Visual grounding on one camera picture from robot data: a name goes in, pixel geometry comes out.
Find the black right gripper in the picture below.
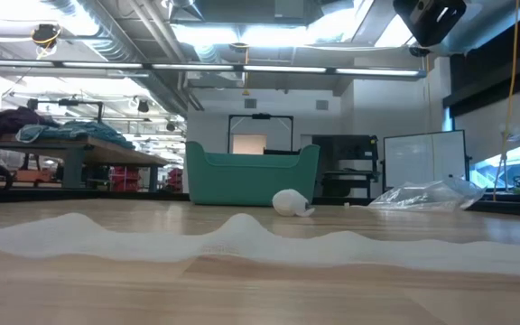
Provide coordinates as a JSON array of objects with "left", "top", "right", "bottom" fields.
[{"left": 393, "top": 0, "right": 468, "bottom": 48}]

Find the whiteboard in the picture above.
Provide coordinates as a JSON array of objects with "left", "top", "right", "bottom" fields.
[{"left": 383, "top": 129, "right": 469, "bottom": 189}]

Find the black workstation rack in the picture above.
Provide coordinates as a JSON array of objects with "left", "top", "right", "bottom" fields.
[{"left": 311, "top": 134, "right": 383, "bottom": 199}]

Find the clear plastic bag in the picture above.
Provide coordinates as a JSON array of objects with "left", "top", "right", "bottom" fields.
[{"left": 367, "top": 176, "right": 487, "bottom": 213}]

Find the green plastic bin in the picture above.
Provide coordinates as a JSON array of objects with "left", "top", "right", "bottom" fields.
[{"left": 185, "top": 141, "right": 320, "bottom": 208}]

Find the long LED light bar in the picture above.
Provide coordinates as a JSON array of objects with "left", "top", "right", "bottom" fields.
[{"left": 0, "top": 57, "right": 428, "bottom": 79}]

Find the red storage rack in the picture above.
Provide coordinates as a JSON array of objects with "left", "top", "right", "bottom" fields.
[{"left": 108, "top": 165, "right": 142, "bottom": 193}]

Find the teal garment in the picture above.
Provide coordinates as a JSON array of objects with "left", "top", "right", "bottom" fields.
[{"left": 15, "top": 120, "right": 135, "bottom": 150}]

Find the black hanging device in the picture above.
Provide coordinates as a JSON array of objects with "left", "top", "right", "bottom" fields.
[{"left": 31, "top": 23, "right": 62, "bottom": 60}]

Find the grey-legged wooden workbench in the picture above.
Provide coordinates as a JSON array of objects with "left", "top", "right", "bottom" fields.
[{"left": 0, "top": 133, "right": 171, "bottom": 190}]

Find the purple garment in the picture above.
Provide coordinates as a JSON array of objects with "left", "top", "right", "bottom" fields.
[{"left": 0, "top": 107, "right": 60, "bottom": 139}]

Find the yellow cable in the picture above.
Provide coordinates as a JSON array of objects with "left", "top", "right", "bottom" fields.
[{"left": 492, "top": 0, "right": 520, "bottom": 202}]

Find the black gantry frame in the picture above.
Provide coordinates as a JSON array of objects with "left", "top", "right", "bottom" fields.
[{"left": 227, "top": 113, "right": 295, "bottom": 155}]

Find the black aluminium frame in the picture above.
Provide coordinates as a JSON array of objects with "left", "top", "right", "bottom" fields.
[{"left": 0, "top": 185, "right": 520, "bottom": 218}]

